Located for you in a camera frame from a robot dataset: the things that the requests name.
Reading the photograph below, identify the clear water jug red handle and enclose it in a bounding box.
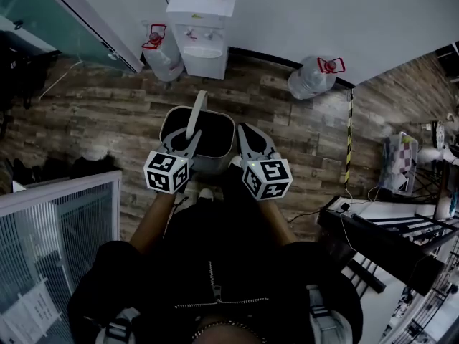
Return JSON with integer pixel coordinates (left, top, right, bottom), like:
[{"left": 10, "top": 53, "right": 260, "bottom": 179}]
[
  {"left": 287, "top": 55, "right": 346, "bottom": 100},
  {"left": 141, "top": 22, "right": 184, "bottom": 82}
]

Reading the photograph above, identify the person's right forearm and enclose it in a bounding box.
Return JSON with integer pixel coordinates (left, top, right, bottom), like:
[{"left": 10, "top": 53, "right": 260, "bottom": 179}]
[{"left": 257, "top": 197, "right": 298, "bottom": 246}]

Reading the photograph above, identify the white paper notice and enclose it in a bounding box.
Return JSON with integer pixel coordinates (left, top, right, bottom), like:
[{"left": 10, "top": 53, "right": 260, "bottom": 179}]
[{"left": 0, "top": 281, "right": 60, "bottom": 344}]

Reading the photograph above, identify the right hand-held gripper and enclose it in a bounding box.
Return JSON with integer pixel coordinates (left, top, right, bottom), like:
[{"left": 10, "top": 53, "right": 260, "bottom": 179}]
[{"left": 237, "top": 122, "right": 293, "bottom": 201}]

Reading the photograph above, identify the black cable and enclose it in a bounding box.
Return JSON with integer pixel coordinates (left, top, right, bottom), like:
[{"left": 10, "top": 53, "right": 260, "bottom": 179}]
[{"left": 288, "top": 208, "right": 322, "bottom": 225}]

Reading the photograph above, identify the white cable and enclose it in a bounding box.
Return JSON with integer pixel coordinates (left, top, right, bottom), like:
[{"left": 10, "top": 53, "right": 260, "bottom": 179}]
[{"left": 339, "top": 184, "right": 381, "bottom": 247}]

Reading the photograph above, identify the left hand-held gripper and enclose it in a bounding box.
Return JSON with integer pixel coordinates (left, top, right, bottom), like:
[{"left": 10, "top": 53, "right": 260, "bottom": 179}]
[{"left": 143, "top": 127, "right": 202, "bottom": 195}]

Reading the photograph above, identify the frosted glass door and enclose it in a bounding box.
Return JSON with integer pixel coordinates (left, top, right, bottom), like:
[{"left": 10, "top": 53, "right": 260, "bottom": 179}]
[{"left": 0, "top": 0, "right": 123, "bottom": 73}]

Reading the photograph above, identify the clear plastic storage box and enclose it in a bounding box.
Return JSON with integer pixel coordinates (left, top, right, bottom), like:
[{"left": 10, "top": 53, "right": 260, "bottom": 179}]
[{"left": 378, "top": 131, "right": 419, "bottom": 196}]

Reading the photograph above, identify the white door frame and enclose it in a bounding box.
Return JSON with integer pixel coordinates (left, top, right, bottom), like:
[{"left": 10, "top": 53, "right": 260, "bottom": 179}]
[{"left": 39, "top": 0, "right": 144, "bottom": 74}]

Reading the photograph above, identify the person's black clothing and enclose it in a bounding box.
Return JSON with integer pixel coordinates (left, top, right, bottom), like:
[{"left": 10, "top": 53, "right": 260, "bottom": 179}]
[{"left": 67, "top": 166, "right": 365, "bottom": 344}]

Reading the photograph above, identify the grey backpack strap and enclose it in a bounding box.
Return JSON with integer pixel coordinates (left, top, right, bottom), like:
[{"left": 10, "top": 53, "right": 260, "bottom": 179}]
[
  {"left": 103, "top": 306, "right": 143, "bottom": 344},
  {"left": 306, "top": 285, "right": 354, "bottom": 344}
]

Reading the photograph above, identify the white water dispenser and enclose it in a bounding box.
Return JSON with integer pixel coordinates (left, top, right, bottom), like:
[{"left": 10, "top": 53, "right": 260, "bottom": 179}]
[{"left": 165, "top": 0, "right": 240, "bottom": 81}]

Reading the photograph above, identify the yellow black hazard strip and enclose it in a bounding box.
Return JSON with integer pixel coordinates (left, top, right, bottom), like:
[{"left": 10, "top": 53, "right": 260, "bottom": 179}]
[{"left": 344, "top": 87, "right": 354, "bottom": 186}]

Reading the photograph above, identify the person's left forearm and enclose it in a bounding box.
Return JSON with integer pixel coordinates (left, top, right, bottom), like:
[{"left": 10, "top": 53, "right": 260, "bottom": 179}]
[{"left": 128, "top": 191, "right": 176, "bottom": 254}]

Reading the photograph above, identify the white bin with handle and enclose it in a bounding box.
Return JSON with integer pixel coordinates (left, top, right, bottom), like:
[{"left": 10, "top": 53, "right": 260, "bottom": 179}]
[{"left": 159, "top": 90, "right": 236, "bottom": 173}]

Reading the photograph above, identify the glass partition with blinds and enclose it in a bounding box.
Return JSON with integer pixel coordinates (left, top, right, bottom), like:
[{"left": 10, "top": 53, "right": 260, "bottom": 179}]
[{"left": 0, "top": 170, "right": 123, "bottom": 344}]

